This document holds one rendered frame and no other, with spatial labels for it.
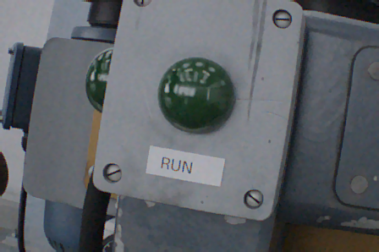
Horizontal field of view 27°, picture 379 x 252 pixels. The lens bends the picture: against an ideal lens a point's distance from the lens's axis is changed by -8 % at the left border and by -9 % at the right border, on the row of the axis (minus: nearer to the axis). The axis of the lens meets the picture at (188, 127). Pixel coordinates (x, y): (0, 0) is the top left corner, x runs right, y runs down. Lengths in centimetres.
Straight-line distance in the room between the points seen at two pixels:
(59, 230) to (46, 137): 11
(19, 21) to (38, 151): 523
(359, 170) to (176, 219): 9
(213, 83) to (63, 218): 55
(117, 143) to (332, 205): 11
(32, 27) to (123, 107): 564
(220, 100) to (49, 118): 50
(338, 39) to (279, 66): 6
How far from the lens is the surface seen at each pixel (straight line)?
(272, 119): 33
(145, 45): 34
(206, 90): 32
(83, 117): 80
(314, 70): 38
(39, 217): 550
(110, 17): 84
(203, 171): 33
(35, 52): 83
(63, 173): 81
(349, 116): 38
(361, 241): 63
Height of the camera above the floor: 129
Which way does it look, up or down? 3 degrees down
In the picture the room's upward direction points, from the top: 9 degrees clockwise
